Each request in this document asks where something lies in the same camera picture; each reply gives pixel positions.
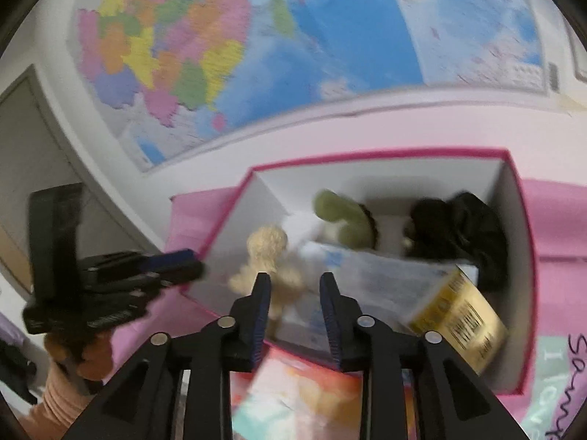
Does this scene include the brown paper tissue pack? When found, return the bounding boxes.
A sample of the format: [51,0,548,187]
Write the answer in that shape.
[405,268,507,374]

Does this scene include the white printed plastic pouch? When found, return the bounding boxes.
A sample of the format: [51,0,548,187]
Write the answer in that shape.
[274,241,478,356]

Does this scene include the beige plush toy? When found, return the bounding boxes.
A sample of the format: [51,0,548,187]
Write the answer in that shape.
[228,225,306,338]

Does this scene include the left hand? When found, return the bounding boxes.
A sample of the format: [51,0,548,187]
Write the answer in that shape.
[44,330,113,381]

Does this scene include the pastel tissue pack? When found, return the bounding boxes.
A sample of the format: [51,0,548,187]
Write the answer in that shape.
[231,348,362,439]

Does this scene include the pink storage box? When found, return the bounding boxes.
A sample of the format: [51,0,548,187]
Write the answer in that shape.
[187,148,536,394]

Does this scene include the grey door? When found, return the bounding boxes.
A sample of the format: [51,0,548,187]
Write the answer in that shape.
[1,67,158,297]

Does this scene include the green frog plush toy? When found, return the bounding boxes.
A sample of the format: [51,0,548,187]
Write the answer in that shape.
[313,190,379,250]

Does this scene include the pink bedsheet cloth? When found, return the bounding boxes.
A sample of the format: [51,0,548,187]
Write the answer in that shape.
[109,178,587,440]

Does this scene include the wall map poster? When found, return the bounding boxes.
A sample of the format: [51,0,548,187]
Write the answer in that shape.
[67,0,546,171]

